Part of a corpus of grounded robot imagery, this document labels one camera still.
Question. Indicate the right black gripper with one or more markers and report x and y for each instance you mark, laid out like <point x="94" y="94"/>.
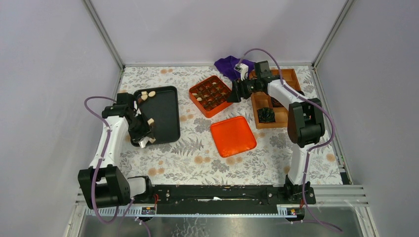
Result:
<point x="237" y="92"/>

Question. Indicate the orange chocolate box with tray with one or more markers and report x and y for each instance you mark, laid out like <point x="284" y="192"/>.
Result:
<point x="210" y="96"/>

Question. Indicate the white handled metal tongs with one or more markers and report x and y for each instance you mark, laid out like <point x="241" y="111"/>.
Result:
<point x="144" y="141"/>

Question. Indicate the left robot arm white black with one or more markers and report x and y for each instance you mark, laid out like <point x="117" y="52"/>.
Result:
<point x="103" y="184"/>

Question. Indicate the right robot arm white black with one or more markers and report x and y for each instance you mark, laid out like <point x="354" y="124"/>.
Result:
<point x="305" y="125"/>

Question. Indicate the purple cloth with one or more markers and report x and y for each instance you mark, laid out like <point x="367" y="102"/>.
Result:
<point x="226" y="66"/>

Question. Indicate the dark rolled tie left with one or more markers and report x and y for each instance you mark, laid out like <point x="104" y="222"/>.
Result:
<point x="266" y="115"/>

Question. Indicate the wooden compartment organizer box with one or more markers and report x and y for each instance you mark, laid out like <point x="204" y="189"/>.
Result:
<point x="260" y="100"/>

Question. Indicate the orange box lid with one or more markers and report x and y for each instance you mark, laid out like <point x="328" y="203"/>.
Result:
<point x="232" y="136"/>

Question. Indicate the black plastic tray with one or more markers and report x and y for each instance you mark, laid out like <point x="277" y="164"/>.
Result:
<point x="163" y="109"/>

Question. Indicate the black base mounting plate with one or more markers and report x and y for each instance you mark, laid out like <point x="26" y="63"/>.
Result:
<point x="223" y="200"/>

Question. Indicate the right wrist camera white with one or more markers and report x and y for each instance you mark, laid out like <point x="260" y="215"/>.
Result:
<point x="243" y="70"/>

